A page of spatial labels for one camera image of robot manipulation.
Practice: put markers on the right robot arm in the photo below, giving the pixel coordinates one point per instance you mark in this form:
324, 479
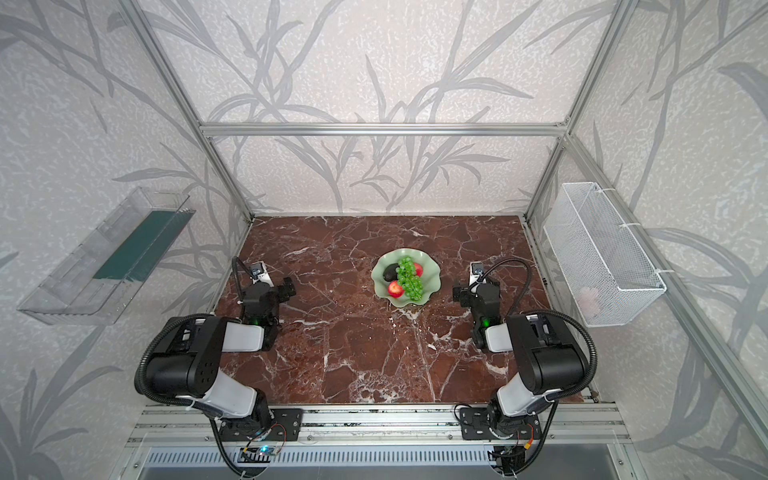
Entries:
554, 359

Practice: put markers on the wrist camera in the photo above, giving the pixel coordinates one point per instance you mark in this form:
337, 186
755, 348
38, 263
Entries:
476, 270
259, 273

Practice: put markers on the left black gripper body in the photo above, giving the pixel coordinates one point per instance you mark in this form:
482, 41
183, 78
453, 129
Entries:
280, 291

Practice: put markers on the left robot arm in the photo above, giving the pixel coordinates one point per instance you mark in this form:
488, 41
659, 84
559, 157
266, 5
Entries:
181, 366

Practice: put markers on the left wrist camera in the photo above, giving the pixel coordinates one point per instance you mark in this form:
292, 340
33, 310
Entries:
259, 273

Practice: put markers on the white wire mesh basket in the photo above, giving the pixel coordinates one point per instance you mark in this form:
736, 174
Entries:
596, 247

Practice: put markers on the green mat in bin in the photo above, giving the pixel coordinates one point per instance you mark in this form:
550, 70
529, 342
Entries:
141, 252

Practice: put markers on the dark fake avocado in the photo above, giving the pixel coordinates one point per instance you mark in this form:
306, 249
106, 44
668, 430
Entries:
391, 273

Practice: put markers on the pink object in basket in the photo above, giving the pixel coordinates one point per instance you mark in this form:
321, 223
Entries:
588, 302

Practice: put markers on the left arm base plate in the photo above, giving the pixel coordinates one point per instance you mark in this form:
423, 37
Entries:
281, 424

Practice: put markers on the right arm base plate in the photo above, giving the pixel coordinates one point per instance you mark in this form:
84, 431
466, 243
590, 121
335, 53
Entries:
488, 423

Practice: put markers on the green fake grape bunch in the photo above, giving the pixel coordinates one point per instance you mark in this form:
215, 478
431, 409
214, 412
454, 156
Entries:
412, 284

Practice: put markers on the light green wavy fruit bowl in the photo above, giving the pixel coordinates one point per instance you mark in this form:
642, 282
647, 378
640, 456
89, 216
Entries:
430, 278

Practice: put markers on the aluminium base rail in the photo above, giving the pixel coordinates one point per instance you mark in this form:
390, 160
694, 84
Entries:
381, 424

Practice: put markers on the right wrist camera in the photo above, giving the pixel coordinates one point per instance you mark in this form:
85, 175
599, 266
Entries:
476, 270

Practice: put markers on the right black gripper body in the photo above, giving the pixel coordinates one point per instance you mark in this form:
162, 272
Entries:
466, 295

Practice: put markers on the clear plastic wall bin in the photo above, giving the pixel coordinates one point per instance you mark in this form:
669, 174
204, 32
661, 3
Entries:
95, 283

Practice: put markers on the aluminium frame crossbar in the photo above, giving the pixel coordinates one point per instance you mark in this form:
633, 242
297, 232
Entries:
220, 129

